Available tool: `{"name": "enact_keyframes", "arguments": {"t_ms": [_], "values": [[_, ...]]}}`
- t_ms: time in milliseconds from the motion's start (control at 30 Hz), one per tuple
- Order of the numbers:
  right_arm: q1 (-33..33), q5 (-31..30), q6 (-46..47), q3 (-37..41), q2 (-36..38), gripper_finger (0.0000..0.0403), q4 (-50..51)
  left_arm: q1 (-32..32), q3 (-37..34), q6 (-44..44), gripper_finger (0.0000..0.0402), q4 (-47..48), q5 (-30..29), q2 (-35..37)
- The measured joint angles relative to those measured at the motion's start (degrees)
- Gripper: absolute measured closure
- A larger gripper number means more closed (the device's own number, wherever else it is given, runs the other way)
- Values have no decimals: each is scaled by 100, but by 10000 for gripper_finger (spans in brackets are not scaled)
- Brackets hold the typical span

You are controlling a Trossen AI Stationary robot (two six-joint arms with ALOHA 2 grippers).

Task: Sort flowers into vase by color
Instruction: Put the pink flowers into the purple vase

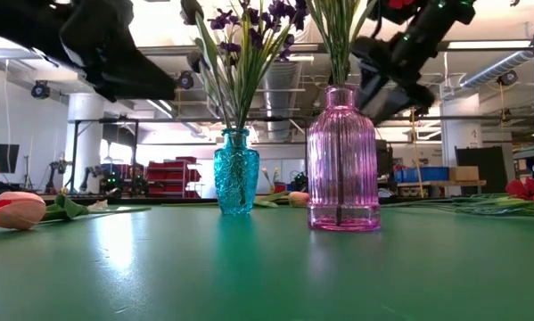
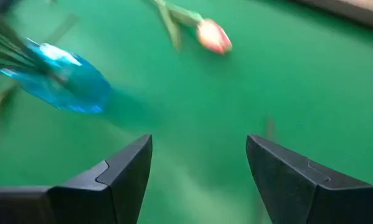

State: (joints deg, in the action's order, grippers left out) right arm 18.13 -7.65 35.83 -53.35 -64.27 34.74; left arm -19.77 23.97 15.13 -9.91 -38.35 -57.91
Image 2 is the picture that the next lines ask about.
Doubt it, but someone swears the black table frame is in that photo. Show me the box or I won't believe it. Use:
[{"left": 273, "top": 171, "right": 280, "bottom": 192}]
[{"left": 288, "top": 0, "right": 373, "bottom": 32}]

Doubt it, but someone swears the blue glass vase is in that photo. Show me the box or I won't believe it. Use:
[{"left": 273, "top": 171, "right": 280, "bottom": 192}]
[{"left": 0, "top": 37, "right": 114, "bottom": 114}]

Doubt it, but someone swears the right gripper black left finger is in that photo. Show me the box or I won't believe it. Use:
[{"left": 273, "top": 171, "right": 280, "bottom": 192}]
[{"left": 0, "top": 134, "right": 154, "bottom": 224}]

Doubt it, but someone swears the pink artificial tulip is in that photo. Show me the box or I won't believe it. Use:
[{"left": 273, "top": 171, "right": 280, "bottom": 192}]
[{"left": 148, "top": 0, "right": 234, "bottom": 56}]

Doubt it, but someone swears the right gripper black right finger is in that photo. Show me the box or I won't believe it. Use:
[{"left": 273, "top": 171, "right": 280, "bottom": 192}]
[{"left": 246, "top": 134, "right": 373, "bottom": 224}]

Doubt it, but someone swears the green table mat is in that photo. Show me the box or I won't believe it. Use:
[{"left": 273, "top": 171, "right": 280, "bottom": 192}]
[{"left": 0, "top": 0, "right": 373, "bottom": 224}]

